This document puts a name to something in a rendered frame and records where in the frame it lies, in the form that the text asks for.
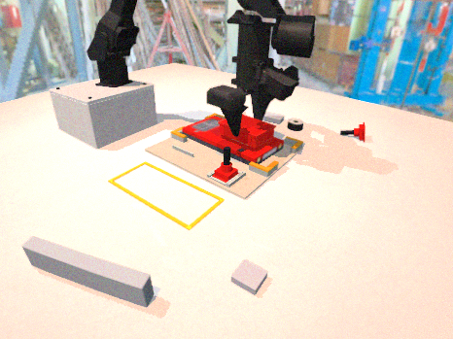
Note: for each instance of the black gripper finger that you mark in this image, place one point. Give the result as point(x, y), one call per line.
point(234, 118)
point(260, 103)

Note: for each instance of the grey rectangular bar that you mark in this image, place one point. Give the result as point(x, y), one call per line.
point(89, 271)

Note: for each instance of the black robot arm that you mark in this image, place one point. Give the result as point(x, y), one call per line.
point(292, 36)

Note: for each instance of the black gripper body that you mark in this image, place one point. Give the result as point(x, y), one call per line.
point(231, 98)

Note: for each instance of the pale pink flat block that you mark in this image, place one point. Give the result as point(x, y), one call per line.
point(249, 276)

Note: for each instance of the small black toy tyre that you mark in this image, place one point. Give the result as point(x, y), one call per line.
point(295, 124)

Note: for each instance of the yellow rectangular outline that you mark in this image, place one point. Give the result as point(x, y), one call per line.
point(188, 227)

